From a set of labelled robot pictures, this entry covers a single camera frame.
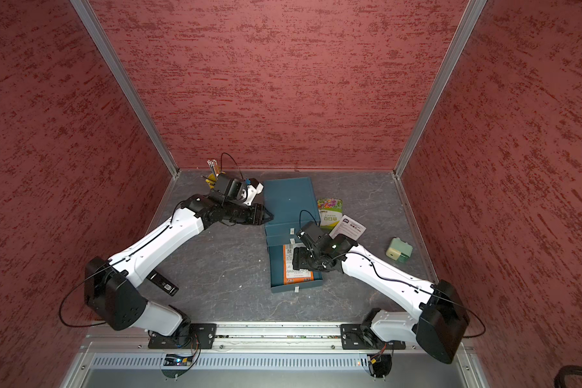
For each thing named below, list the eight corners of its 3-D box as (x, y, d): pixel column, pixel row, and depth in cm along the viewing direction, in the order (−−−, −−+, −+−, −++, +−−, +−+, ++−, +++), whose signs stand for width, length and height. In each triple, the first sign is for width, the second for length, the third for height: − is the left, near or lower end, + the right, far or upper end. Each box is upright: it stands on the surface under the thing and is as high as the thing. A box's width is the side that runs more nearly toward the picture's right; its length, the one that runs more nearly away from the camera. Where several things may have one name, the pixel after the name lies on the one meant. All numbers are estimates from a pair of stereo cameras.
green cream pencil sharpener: (383, 256, 95) (388, 249, 90) (391, 240, 99) (395, 233, 94) (403, 266, 92) (409, 260, 87) (410, 250, 96) (415, 243, 92)
